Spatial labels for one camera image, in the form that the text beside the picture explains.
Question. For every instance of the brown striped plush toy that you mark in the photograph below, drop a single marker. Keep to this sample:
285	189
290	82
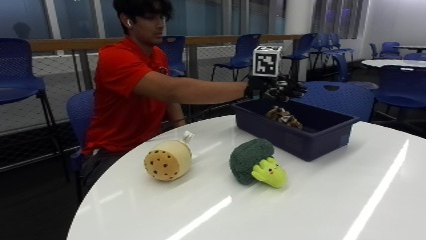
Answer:
284	117

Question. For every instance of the white marker cube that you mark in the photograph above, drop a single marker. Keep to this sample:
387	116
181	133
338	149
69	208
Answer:
266	61

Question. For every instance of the dark blue plastic bin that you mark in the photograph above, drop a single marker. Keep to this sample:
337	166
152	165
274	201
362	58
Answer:
293	128

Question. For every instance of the blue chair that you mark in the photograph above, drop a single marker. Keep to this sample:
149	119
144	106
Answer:
173	55
304	48
340	98
20	73
241	53
387	50
333	46
79	116
399	88

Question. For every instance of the green broccoli plush toy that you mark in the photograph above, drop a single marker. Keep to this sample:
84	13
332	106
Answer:
254	163

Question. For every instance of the white round table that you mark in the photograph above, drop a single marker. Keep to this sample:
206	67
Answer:
393	62

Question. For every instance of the wooden railing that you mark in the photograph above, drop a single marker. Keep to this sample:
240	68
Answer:
177	41

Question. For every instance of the beige spotted plush toy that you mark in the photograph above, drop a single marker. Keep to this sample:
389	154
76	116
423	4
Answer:
168	160

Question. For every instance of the the person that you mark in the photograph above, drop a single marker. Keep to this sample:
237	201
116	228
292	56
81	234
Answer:
128	96

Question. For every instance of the white earbud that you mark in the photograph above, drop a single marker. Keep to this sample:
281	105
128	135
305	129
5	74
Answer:
129	22

